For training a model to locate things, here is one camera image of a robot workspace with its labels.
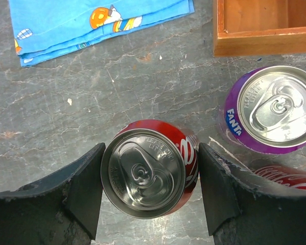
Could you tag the blue patterned cloth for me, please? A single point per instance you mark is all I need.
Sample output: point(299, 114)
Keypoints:
point(44, 30)

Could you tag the purple soda can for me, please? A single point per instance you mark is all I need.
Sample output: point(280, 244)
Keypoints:
point(265, 110)

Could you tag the red soda can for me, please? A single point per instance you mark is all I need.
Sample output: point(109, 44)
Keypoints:
point(283, 175)
point(150, 168)

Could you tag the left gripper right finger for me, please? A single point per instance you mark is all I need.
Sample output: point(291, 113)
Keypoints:
point(243, 208)

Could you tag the wooden compartment tray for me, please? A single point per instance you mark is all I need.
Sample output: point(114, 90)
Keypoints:
point(251, 28)

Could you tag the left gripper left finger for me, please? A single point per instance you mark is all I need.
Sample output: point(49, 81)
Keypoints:
point(60, 208)

